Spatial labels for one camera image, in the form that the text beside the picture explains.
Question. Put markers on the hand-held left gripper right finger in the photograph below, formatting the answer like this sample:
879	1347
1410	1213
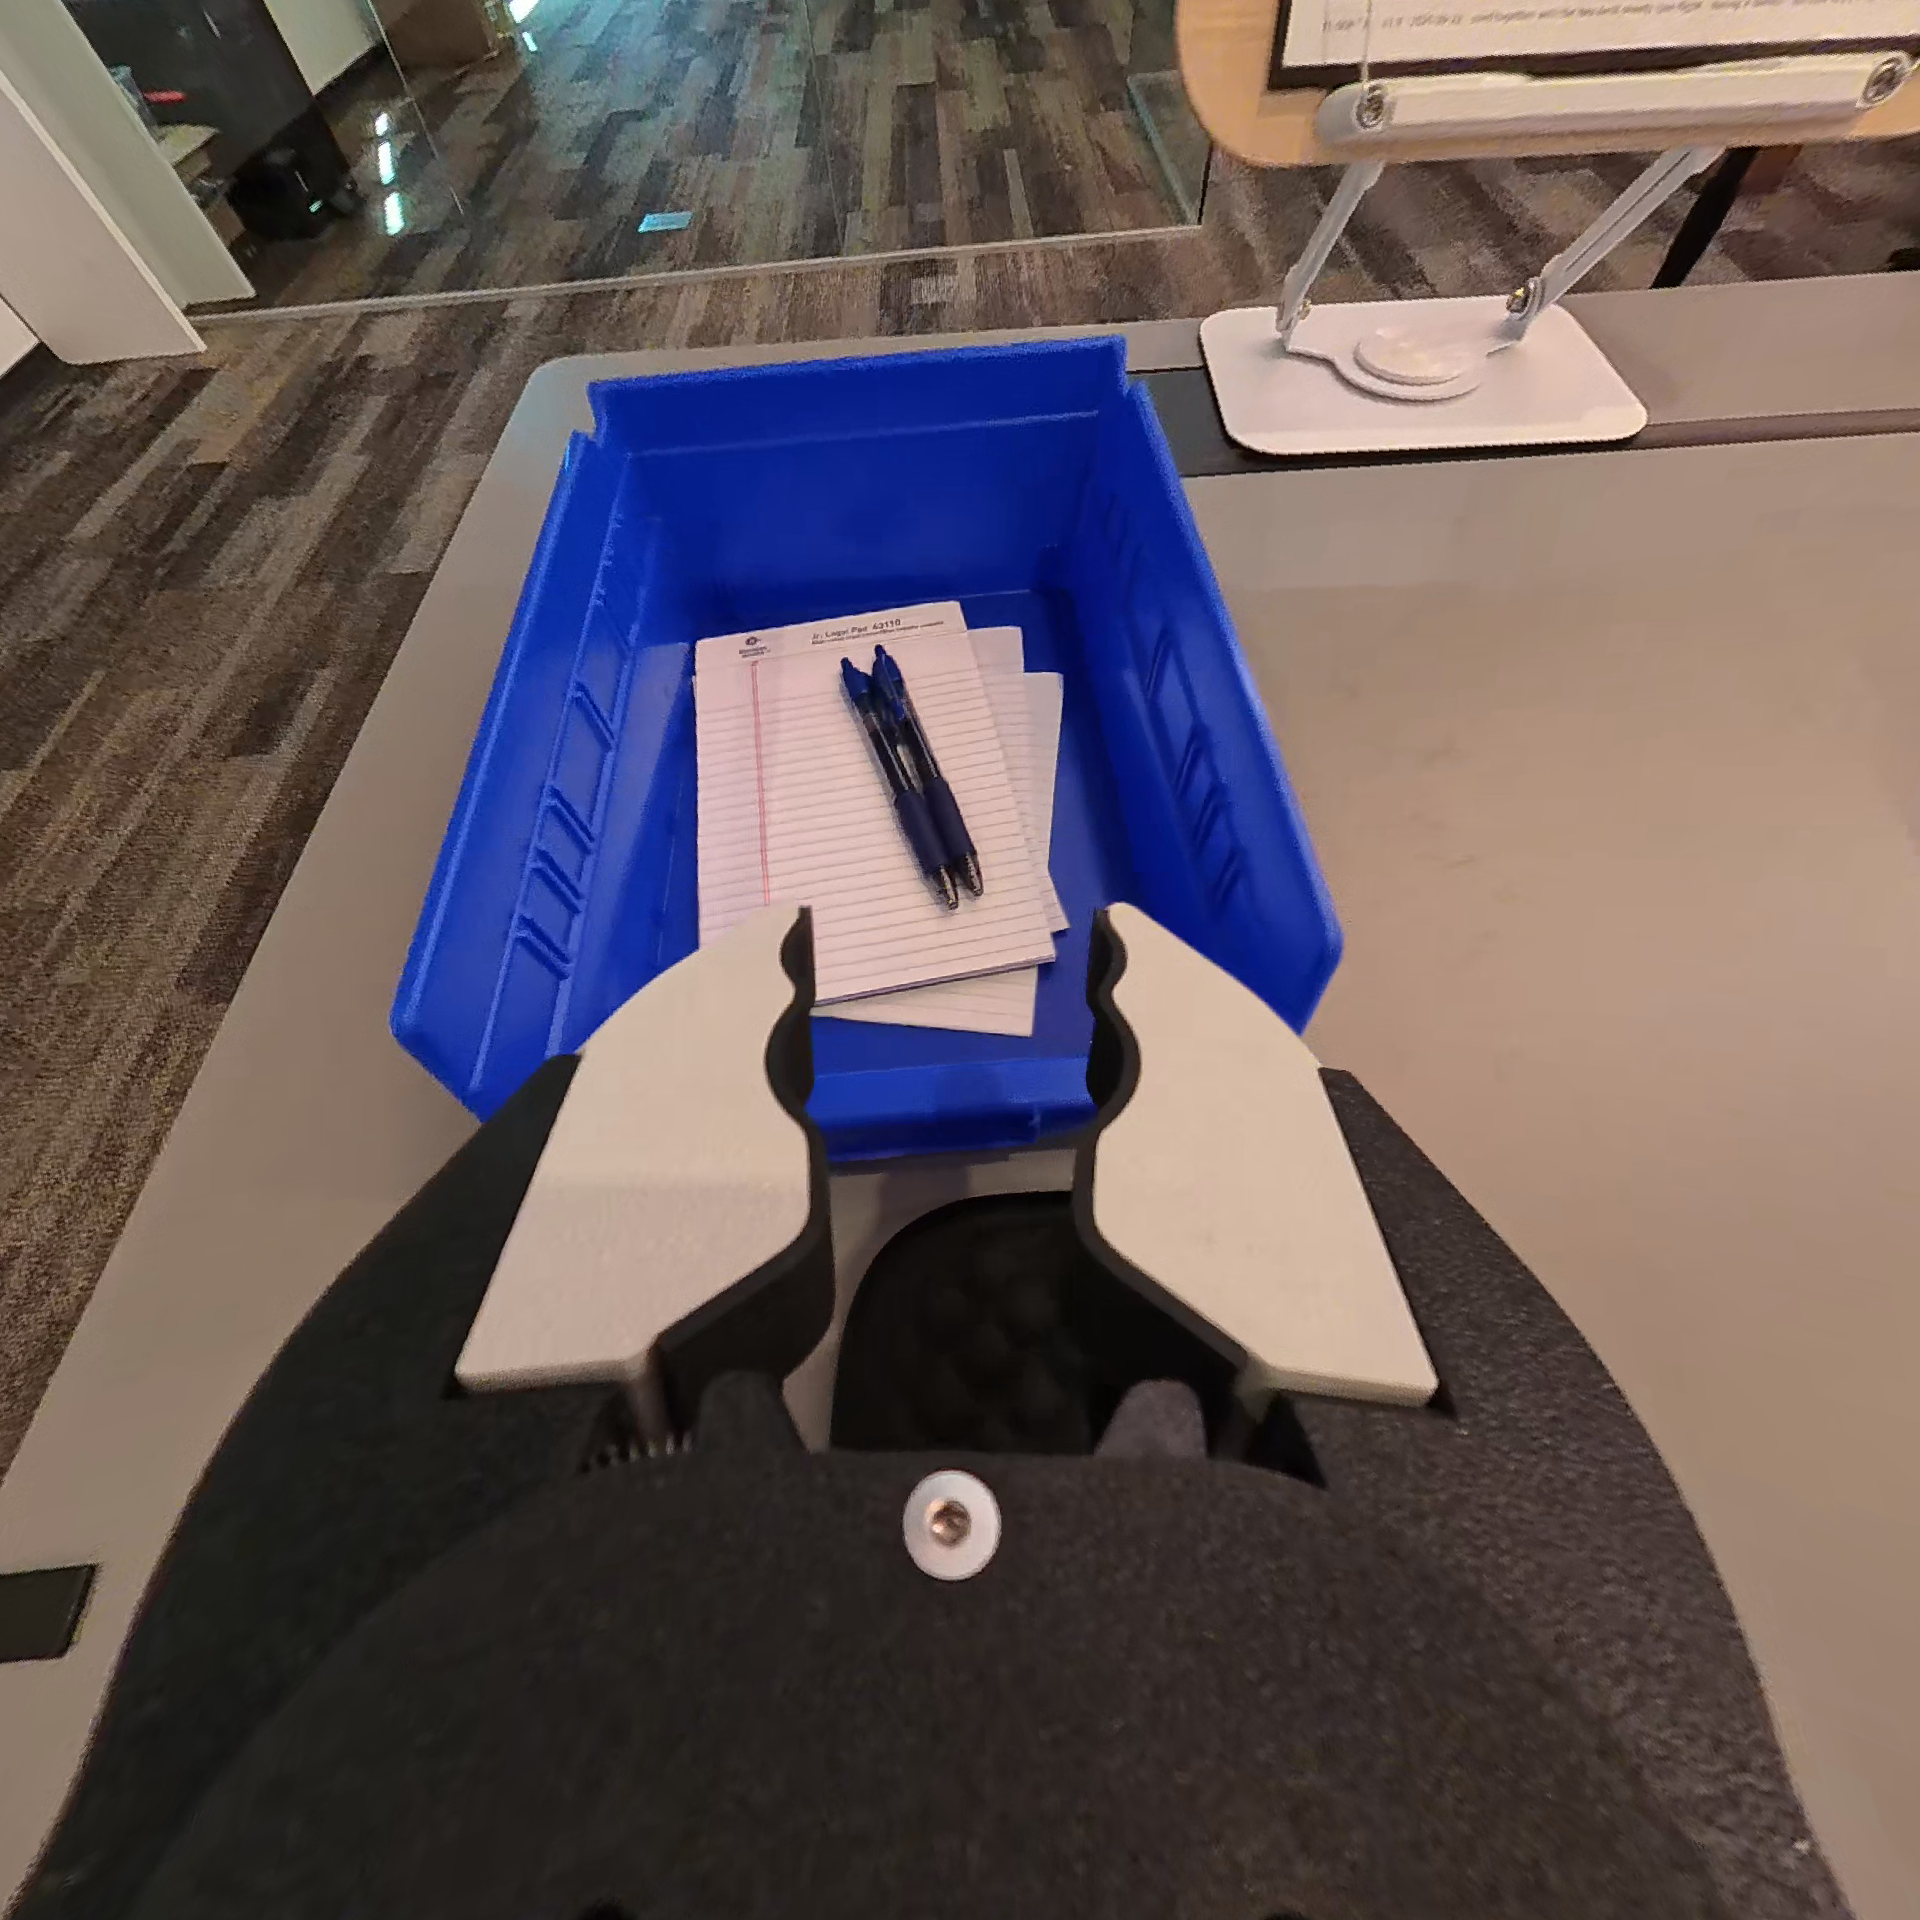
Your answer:
1259	1215

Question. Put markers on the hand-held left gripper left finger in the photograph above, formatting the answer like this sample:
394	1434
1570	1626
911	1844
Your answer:
659	1185

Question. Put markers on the white lined notepad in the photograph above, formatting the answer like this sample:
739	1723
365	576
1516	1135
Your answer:
795	841

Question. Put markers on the blue retractable pen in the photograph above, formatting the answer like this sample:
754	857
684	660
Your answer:
899	781
942	811

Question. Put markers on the blue plastic bin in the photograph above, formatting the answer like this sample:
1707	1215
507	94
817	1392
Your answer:
899	495

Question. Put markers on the handwritten lined paper sheet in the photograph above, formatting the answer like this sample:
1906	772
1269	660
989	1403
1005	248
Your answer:
1041	811

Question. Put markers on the glass panel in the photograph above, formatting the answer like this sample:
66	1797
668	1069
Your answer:
899	149

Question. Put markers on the wooden board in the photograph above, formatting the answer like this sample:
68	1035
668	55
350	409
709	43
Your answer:
1229	90

